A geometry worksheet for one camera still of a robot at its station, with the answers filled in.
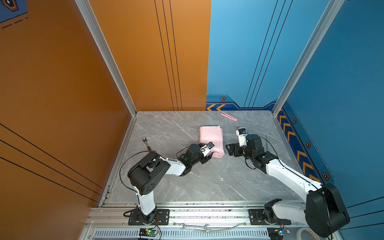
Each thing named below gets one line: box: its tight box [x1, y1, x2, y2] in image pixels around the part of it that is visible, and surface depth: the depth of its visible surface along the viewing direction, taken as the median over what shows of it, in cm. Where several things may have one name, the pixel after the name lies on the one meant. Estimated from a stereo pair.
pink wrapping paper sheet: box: [198, 125, 225, 159], surface depth 98 cm
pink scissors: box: [220, 111, 238, 122], surface depth 118 cm
